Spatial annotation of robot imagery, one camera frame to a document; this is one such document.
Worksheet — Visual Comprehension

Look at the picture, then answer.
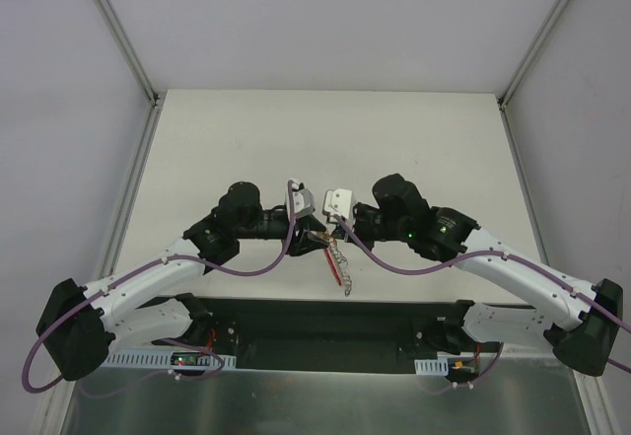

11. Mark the aluminium side rail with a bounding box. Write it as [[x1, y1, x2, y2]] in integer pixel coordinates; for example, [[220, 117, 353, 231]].
[[91, 97, 165, 280], [498, 106, 552, 267]]

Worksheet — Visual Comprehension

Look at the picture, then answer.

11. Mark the left aluminium frame post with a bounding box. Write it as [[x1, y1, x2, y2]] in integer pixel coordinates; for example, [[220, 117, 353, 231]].
[[93, 0, 161, 107]]

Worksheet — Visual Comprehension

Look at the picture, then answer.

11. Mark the white cable duct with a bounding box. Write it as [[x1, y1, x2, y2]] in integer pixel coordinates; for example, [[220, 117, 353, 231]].
[[102, 349, 237, 371], [414, 357, 450, 377]]

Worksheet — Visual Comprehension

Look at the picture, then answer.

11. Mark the right aluminium frame post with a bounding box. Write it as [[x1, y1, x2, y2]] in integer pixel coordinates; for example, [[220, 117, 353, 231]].
[[498, 0, 573, 111]]

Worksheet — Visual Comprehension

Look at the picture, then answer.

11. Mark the right aluminium side rail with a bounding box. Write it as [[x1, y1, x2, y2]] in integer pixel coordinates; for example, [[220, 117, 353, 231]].
[[498, 106, 552, 267]]

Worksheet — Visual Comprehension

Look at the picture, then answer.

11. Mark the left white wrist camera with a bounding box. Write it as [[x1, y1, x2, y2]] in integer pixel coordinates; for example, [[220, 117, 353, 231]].
[[285, 180, 316, 220]]

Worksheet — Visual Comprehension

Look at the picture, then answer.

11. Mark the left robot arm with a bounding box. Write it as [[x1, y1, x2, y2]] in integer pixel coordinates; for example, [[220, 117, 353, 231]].
[[27, 181, 325, 382]]

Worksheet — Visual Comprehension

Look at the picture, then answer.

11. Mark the left white cable duct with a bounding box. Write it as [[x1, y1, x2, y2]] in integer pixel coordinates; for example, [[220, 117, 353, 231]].
[[102, 349, 237, 371]]

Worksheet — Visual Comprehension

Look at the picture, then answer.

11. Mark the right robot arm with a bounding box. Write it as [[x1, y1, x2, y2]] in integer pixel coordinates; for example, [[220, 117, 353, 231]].
[[322, 174, 630, 377]]

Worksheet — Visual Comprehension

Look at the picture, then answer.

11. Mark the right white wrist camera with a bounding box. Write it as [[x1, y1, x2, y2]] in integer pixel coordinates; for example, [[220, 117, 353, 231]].
[[322, 188, 356, 224]]

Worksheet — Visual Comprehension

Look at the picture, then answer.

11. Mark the left aluminium side rail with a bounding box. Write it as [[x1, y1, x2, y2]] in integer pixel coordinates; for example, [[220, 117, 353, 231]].
[[91, 97, 165, 280]]

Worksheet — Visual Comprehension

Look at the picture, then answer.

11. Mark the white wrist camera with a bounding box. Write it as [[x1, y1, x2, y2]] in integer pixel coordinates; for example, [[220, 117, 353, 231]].
[[322, 188, 356, 224], [285, 180, 316, 220]]

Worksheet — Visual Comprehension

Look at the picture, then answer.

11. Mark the keyring holder with rings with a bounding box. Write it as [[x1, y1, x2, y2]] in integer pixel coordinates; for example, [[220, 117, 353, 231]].
[[321, 233, 353, 297]]

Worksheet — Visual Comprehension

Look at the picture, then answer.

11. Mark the aluminium frame post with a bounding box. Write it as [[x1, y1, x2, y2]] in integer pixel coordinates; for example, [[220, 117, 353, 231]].
[[498, 0, 573, 111], [93, 0, 161, 107]]

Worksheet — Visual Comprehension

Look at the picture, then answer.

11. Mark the right white cable duct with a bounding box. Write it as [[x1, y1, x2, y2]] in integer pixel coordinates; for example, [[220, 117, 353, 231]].
[[414, 357, 450, 377]]

